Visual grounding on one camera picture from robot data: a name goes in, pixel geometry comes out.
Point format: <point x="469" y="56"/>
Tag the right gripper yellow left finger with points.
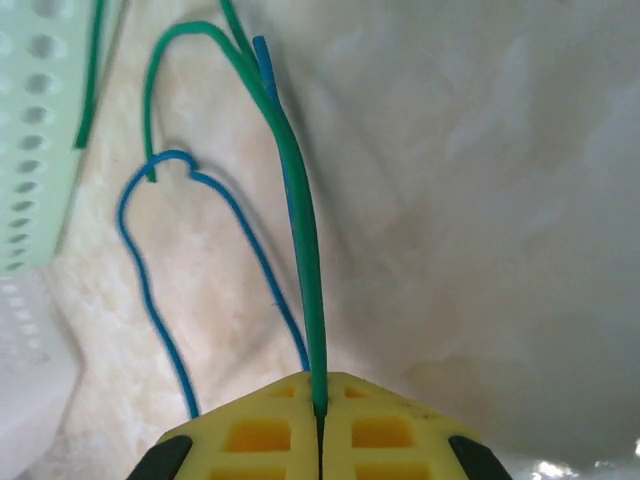
<point x="210" y="425"/>

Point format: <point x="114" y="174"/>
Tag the light green plastic basket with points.
<point x="67" y="100"/>

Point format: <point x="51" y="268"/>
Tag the white plastic basket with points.
<point x="30" y="375"/>

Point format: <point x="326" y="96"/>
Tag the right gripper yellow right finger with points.
<point x="430" y="430"/>

